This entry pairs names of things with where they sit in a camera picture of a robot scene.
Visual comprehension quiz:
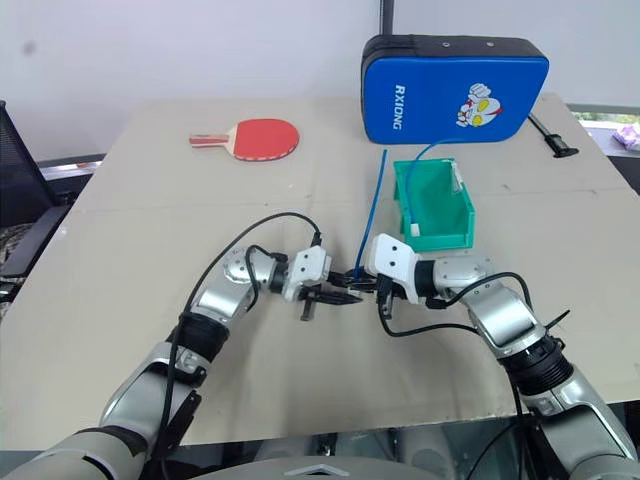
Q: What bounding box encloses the red table tennis paddle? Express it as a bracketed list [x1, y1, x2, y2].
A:
[188, 117, 302, 163]

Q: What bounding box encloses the thin blue cable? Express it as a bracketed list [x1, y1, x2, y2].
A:
[403, 139, 454, 229]

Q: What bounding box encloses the green plastic bin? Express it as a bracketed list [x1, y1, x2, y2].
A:
[391, 156, 477, 253]

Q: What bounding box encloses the black clamp tool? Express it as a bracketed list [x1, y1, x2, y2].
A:
[528, 113, 581, 160]

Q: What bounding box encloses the purple plastic bag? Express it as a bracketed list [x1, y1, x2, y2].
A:
[615, 122, 640, 150]

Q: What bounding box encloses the blue RXIONG punching pad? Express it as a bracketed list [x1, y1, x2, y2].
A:
[360, 33, 551, 147]

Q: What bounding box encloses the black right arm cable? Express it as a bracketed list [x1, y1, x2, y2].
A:
[377, 271, 532, 480]

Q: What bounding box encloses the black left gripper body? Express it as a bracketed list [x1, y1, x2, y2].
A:
[298, 272, 337, 322]

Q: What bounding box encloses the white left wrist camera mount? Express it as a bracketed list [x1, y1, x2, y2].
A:
[285, 246, 334, 304]

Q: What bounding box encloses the thick blue cable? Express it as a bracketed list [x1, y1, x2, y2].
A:
[351, 148, 390, 284]

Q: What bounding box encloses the grey robot torso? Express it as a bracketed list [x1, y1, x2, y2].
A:
[232, 453, 419, 480]

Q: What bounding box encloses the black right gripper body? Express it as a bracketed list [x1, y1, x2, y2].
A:
[374, 274, 402, 320]

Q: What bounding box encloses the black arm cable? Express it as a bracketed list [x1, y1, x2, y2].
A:
[158, 212, 324, 480]
[377, 271, 532, 480]

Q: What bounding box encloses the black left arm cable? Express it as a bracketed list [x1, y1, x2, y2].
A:
[158, 212, 324, 480]

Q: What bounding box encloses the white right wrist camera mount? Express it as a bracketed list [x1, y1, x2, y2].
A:
[363, 233, 420, 305]

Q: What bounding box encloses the black vertical pole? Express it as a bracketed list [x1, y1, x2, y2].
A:
[379, 0, 397, 38]

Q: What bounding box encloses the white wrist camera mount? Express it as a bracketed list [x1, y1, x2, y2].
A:
[285, 246, 334, 304]
[363, 233, 420, 305]

